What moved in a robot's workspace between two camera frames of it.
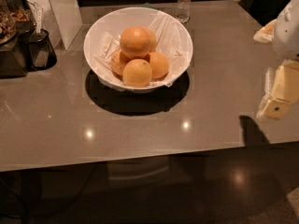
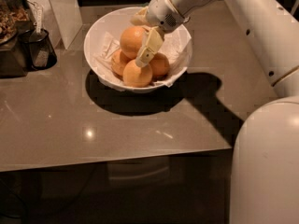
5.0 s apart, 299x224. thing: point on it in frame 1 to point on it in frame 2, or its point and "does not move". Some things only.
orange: x=159 y=64 does not move
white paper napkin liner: x=171 y=41 does not move
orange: x=137 y=42 does not move
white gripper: x=287 y=35 to x=162 y=12
